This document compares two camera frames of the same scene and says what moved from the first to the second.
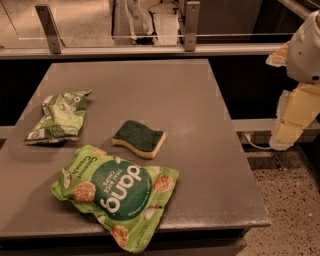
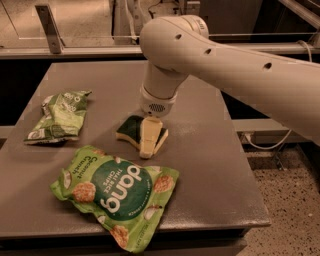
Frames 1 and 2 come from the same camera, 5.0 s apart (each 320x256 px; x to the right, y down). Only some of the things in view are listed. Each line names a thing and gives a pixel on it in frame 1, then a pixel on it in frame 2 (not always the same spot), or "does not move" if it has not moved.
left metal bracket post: (53, 35) does not move
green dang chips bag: (126, 199) does not move
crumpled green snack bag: (62, 119) does not move
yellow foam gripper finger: (297, 109) -> (152, 125)
